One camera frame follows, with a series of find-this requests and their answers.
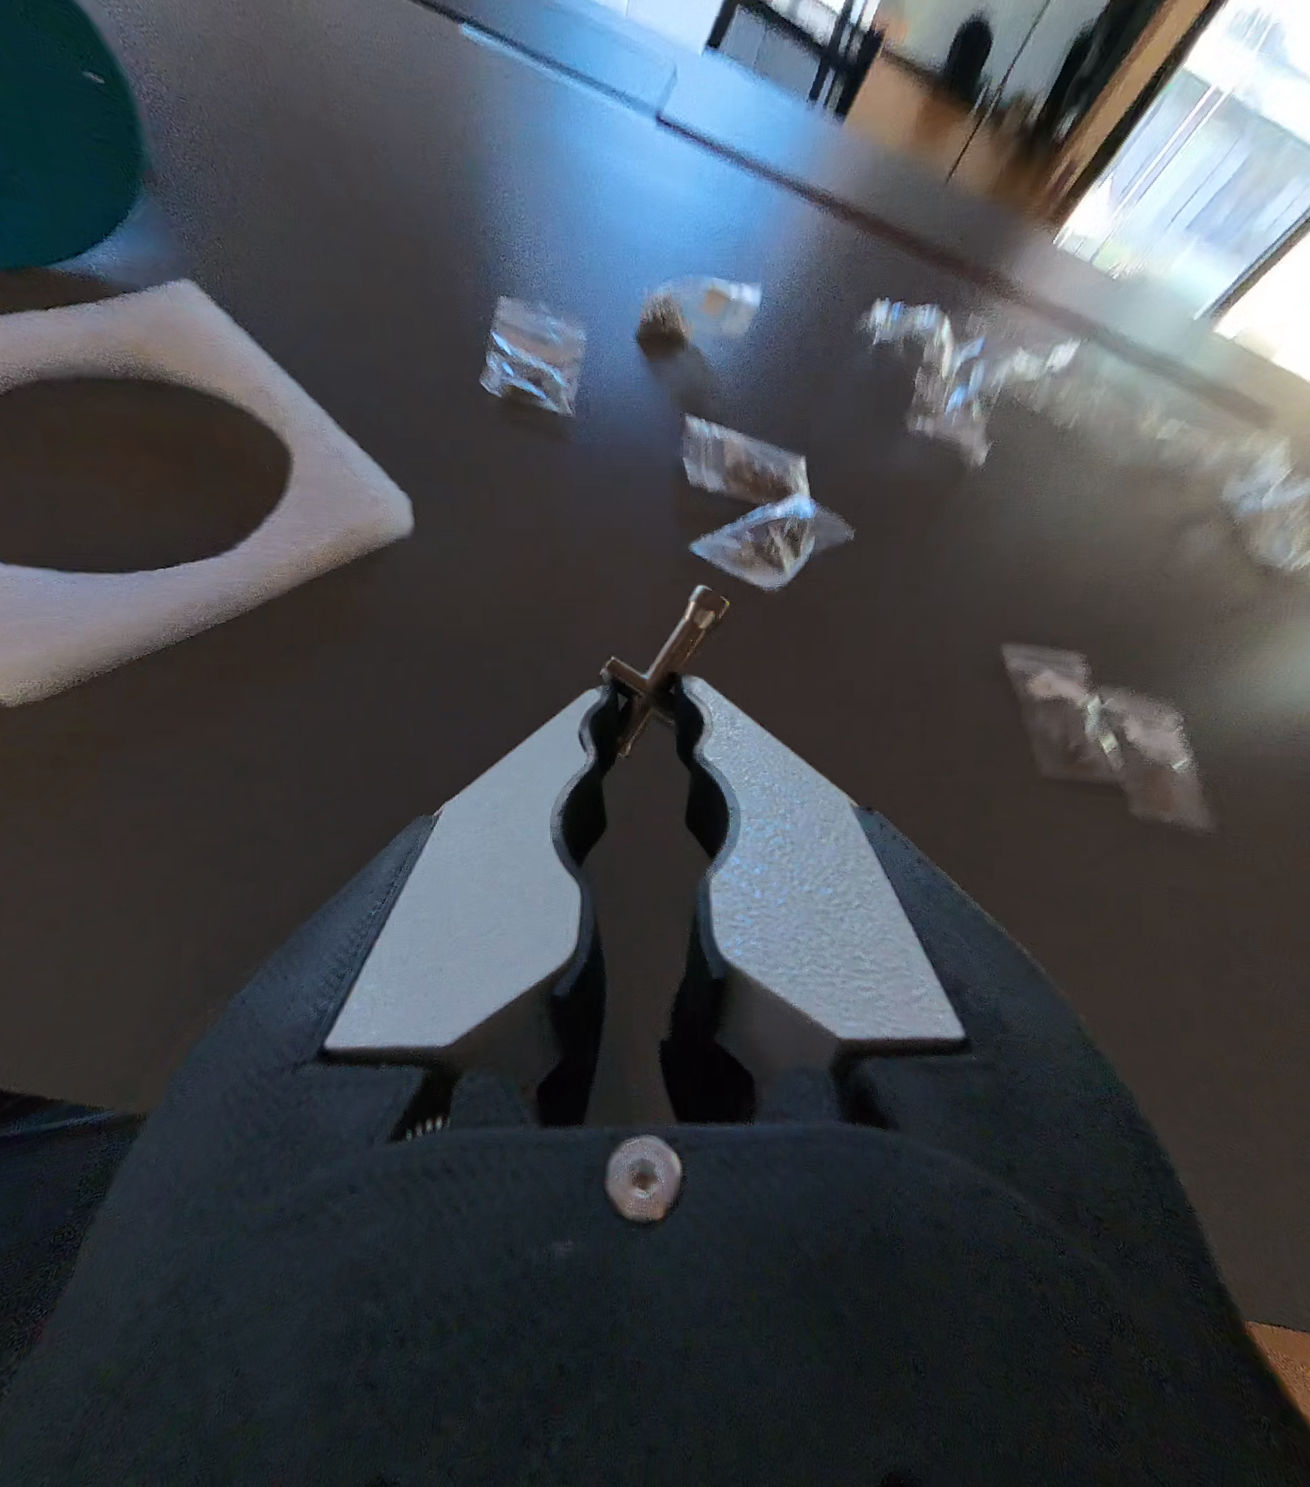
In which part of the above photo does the dark grey desk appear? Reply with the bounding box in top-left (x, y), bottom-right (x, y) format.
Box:
top-left (0, 0), bottom-right (1310, 1350)

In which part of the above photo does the black slatted chair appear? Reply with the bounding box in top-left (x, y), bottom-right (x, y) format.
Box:
top-left (706, 0), bottom-right (882, 118)

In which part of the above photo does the small metal cross wrench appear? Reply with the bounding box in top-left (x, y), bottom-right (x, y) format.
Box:
top-left (602, 585), bottom-right (731, 760)

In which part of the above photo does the white foam frame round hole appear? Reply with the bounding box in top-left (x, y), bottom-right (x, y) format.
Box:
top-left (0, 279), bottom-right (415, 709)

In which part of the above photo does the large glass window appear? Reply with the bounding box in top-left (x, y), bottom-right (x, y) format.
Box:
top-left (1054, 0), bottom-right (1310, 450)

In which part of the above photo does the blue round metal plate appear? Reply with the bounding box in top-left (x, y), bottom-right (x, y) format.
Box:
top-left (0, 0), bottom-right (150, 272)

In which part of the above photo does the group of clear screw bags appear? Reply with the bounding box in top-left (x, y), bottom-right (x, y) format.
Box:
top-left (480, 276), bottom-right (1310, 832)

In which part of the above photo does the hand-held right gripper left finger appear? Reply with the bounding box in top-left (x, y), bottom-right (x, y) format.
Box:
top-left (325, 685), bottom-right (610, 1127)

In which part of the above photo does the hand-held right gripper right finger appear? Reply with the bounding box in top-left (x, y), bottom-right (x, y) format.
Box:
top-left (659, 678), bottom-right (968, 1127)

